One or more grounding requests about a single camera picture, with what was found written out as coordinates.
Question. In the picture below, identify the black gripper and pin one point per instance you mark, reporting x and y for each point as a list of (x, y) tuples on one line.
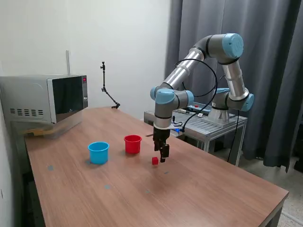
[(161, 134)]

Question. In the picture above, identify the blue-lit wrist camera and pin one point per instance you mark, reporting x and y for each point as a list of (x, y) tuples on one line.
[(176, 128)]

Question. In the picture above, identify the grey table frame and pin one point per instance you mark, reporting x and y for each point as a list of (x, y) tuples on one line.
[(280, 210)]

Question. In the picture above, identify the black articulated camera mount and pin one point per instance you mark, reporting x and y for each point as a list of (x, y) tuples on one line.
[(103, 80)]

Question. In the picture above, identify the grey curtain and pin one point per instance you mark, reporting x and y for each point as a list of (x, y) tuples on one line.
[(260, 35)]

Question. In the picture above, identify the red cube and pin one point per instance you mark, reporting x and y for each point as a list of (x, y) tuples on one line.
[(154, 161)]

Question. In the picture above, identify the silver blue UR5e robot arm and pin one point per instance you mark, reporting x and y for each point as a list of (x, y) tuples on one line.
[(182, 71)]

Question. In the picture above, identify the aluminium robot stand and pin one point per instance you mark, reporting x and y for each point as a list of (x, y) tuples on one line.
[(208, 127)]

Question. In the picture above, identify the white vertical pole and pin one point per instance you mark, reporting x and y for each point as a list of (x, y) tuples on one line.
[(68, 63)]

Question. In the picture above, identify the silver microwave oven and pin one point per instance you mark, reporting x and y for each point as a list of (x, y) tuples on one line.
[(28, 94)]

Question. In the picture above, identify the wooden boards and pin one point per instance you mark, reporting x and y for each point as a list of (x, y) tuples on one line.
[(35, 132)]

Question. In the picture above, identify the dark tape strip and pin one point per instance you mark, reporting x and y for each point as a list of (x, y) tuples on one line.
[(149, 135)]

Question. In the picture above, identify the blue teach pendant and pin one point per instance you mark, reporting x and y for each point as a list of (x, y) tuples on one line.
[(203, 108)]

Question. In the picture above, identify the blue plastic cup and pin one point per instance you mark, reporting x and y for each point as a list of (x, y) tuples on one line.
[(99, 156)]

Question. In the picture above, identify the red plastic cup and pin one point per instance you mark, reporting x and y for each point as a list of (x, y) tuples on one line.
[(132, 145)]

